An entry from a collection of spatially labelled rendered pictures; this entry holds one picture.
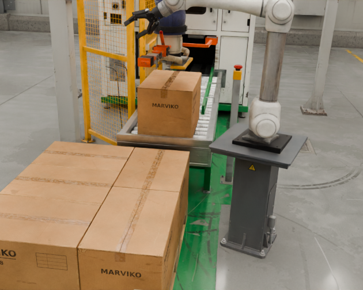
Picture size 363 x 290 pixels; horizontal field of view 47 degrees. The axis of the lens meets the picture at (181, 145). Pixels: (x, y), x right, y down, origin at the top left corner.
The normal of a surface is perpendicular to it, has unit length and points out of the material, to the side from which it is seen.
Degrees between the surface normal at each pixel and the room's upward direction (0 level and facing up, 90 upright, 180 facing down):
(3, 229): 0
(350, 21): 90
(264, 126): 93
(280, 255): 0
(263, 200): 90
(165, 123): 90
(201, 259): 0
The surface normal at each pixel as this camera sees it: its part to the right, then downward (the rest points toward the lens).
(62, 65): -0.12, 0.40
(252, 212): -0.45, 0.33
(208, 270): 0.04, -0.92
